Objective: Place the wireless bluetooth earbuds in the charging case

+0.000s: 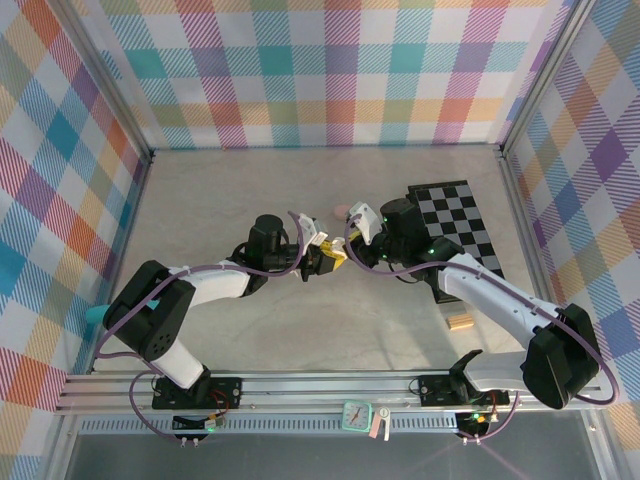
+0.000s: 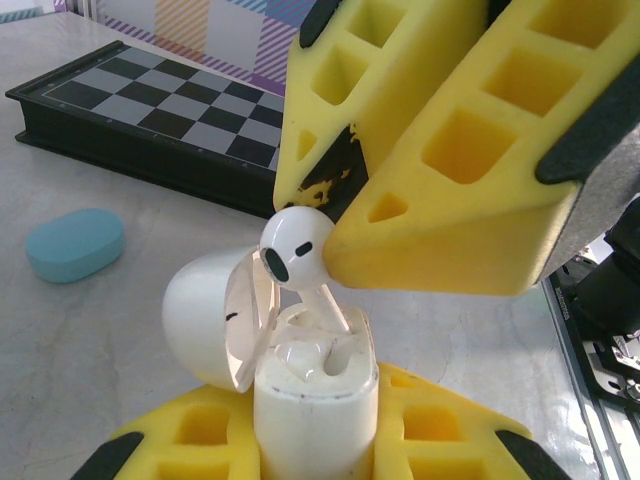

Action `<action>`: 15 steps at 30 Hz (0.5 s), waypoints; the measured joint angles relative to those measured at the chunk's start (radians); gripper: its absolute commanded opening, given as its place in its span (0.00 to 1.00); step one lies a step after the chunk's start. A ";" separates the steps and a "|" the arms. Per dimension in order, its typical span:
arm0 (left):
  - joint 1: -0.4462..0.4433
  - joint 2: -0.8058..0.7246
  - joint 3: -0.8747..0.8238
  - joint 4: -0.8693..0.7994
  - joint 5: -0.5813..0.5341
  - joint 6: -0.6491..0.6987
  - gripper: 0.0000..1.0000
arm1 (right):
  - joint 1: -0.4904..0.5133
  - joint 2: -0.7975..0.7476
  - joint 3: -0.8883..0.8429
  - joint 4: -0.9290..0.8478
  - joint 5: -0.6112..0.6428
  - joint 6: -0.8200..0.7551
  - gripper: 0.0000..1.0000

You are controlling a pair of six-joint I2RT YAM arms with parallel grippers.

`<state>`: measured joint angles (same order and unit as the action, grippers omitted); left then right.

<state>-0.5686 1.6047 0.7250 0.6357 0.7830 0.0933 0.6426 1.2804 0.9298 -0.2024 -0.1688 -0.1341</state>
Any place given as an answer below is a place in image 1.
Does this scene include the black grey folding chessboard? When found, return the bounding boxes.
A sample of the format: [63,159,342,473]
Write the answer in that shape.
[407,179,504,305]

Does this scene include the small teal alarm clock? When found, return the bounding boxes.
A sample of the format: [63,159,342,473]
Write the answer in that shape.
[342,401,372,432]

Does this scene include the small circuit board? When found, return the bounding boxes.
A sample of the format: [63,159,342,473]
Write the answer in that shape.
[172,413,224,432]
[455,410,496,432]

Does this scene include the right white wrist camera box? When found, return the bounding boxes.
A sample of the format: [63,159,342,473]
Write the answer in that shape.
[347,201,384,246]

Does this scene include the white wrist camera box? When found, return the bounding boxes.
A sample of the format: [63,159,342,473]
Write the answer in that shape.
[298,213,329,246]
[347,201,384,246]

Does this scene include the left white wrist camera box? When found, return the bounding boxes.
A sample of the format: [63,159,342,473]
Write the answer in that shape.
[298,213,329,246]

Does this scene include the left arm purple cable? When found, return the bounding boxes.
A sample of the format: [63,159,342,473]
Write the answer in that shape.
[93,210,307,444]

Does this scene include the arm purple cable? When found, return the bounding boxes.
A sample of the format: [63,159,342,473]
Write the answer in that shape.
[93,210,307,444]
[343,214,621,444]

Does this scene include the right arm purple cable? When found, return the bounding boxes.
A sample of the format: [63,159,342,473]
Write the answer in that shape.
[343,214,621,444]

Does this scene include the aluminium mounting rail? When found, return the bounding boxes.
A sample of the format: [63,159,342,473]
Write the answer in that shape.
[54,369,609,416]

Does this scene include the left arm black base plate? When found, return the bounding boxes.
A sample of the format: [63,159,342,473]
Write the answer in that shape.
[151,377,244,411]

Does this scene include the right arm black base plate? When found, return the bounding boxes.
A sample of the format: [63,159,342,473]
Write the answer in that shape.
[418,372,511,407]

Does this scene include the grey slotted cable duct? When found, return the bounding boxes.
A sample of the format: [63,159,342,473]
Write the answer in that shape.
[79,417,501,434]

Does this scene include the aluminium frame post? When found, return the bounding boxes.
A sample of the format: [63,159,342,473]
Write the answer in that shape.
[499,0,596,156]
[49,0,154,166]

